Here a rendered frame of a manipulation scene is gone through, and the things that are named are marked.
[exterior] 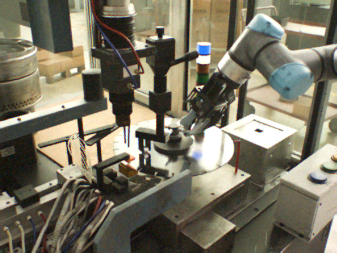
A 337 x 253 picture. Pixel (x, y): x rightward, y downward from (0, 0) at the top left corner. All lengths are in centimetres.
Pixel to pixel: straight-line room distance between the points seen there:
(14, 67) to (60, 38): 55
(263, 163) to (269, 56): 45
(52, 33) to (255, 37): 43
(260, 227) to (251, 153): 24
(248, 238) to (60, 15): 71
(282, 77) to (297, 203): 38
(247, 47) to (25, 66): 85
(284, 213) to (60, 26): 73
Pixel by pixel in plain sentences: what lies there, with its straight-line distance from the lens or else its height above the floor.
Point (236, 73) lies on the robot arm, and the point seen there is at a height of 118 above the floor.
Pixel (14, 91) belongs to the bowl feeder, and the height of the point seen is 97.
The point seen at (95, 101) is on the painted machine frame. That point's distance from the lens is 103.
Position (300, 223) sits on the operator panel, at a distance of 102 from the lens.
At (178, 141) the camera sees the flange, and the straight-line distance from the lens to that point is 96.
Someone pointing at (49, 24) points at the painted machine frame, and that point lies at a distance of 84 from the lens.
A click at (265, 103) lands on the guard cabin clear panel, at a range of 132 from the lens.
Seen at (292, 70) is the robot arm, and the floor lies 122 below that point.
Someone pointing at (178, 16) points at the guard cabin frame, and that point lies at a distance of 150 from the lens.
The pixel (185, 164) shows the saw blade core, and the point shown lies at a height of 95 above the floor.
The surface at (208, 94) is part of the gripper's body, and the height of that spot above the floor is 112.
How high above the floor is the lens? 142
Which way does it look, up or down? 26 degrees down
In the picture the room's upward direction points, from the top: 1 degrees clockwise
